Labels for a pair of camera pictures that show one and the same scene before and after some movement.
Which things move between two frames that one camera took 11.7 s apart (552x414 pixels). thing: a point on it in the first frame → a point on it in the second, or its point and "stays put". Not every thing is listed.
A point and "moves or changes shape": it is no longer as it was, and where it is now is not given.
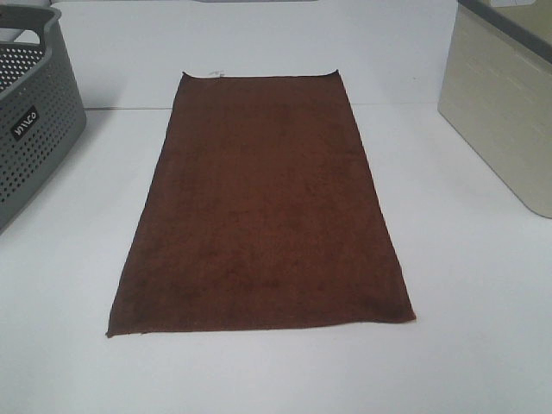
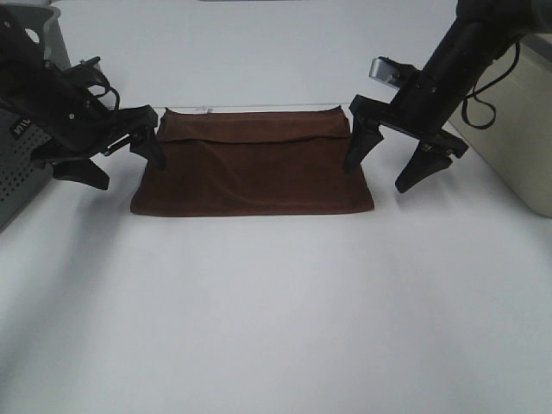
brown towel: (261, 212) moves or changes shape
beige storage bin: (497, 98) stays put
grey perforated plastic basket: (41, 122) stays put
